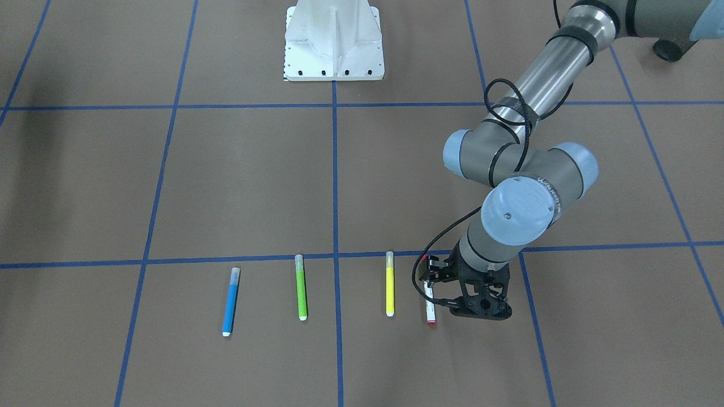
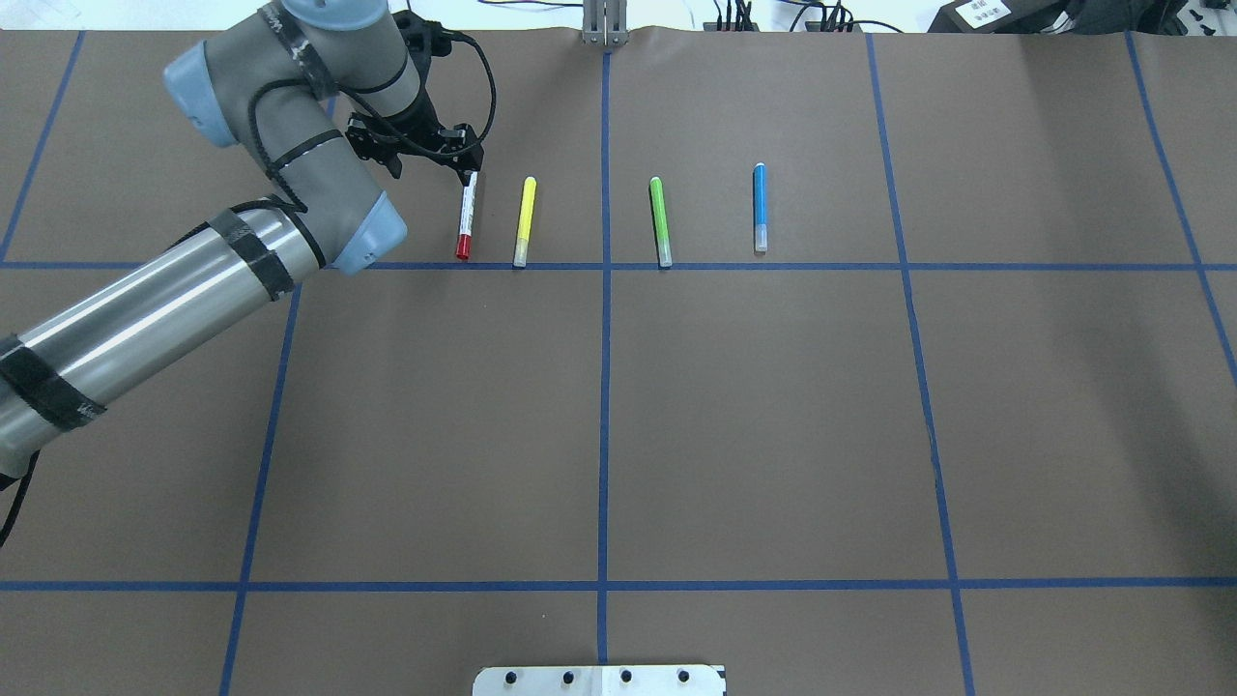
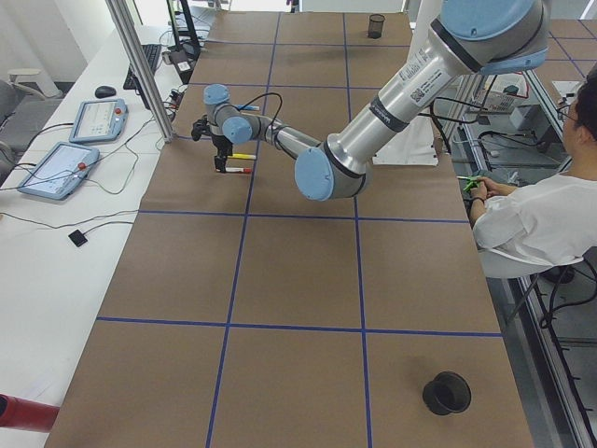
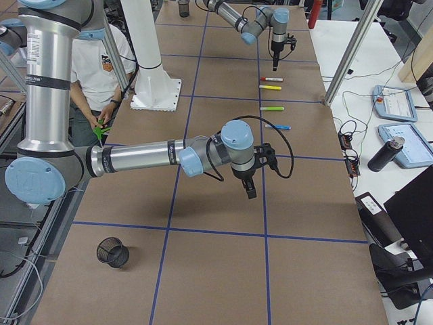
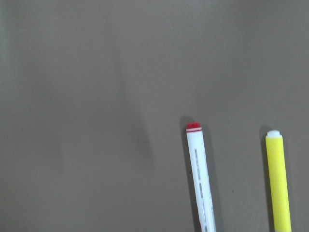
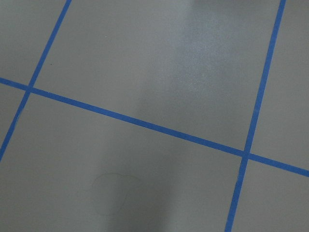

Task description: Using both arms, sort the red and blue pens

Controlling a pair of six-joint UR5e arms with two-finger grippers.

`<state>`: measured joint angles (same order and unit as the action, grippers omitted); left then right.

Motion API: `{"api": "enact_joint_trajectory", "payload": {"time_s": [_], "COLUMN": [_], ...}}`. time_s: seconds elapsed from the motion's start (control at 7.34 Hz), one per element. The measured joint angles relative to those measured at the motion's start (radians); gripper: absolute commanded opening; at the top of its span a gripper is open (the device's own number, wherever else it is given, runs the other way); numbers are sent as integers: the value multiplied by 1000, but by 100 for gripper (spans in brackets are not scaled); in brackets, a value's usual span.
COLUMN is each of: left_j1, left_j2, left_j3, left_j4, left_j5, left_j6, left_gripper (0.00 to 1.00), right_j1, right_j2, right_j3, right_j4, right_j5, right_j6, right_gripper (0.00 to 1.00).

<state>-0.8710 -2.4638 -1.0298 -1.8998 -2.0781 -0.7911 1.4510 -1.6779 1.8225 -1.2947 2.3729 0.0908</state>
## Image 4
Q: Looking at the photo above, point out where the red white marker pen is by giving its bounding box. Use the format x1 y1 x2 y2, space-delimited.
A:
260 77 284 83

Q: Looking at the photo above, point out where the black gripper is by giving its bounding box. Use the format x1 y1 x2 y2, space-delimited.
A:
271 32 284 71
231 167 257 199

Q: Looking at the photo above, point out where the green highlighter pen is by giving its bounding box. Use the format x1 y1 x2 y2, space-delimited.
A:
260 106 285 111

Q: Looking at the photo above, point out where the black mesh cup far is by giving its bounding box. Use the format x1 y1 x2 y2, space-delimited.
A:
177 0 189 18

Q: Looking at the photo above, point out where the yellow highlighter pen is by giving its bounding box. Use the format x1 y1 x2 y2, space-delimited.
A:
258 85 282 91

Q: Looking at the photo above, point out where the black mesh cup near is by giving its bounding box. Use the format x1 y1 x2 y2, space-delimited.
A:
96 237 130 268

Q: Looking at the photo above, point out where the white camera stand pedestal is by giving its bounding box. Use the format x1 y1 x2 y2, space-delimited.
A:
121 0 182 112

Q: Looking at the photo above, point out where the teach pendant near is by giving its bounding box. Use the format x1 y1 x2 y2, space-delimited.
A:
378 122 432 169

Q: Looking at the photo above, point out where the person in white shirt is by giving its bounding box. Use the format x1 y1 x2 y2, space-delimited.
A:
70 39 122 147

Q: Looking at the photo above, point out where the aluminium frame post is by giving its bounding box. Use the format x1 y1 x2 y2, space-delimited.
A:
323 0 384 106

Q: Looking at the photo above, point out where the black mesh cup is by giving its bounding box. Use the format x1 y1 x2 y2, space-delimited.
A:
177 0 189 18
96 237 130 268

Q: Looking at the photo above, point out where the teach pendant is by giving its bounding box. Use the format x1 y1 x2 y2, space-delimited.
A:
378 122 432 169
372 85 417 123

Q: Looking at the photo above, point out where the teach pendant far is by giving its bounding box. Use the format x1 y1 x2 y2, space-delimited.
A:
372 85 417 123

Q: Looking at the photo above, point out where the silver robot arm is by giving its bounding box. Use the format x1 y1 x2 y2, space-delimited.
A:
5 1 258 204
194 1 296 72

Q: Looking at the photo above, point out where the black monitor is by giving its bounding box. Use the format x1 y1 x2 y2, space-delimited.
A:
384 167 433 266

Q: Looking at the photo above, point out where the black water bottle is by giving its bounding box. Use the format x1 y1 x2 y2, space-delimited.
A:
367 136 405 172

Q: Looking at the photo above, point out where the blue marker pen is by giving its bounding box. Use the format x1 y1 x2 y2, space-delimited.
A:
265 124 291 131

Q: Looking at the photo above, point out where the brown paper table mat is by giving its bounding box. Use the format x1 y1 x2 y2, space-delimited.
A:
32 0 390 325

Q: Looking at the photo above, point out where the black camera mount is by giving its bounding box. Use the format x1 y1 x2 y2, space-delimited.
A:
253 143 279 171
286 34 297 51

